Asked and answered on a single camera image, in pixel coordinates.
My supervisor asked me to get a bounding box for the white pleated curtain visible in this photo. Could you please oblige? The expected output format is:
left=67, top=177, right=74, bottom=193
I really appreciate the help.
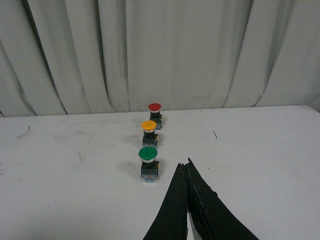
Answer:
left=0, top=0, right=320, bottom=117

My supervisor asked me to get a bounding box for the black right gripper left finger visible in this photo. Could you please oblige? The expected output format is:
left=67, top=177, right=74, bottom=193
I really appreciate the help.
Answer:
left=144, top=163, right=188, bottom=240

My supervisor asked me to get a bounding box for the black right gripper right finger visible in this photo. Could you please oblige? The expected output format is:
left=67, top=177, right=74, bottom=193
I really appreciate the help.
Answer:
left=184, top=159, right=257, bottom=240

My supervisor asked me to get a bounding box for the red mushroom push button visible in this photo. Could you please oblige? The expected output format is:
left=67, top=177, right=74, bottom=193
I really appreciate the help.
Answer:
left=148, top=102, right=162, bottom=130

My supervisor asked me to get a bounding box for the green mushroom push button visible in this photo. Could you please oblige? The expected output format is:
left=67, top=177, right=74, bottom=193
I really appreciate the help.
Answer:
left=138, top=146, right=159, bottom=183

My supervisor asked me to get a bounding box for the yellow mushroom push button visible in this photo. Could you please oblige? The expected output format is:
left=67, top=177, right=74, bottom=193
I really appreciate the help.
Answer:
left=141, top=120, right=159, bottom=148

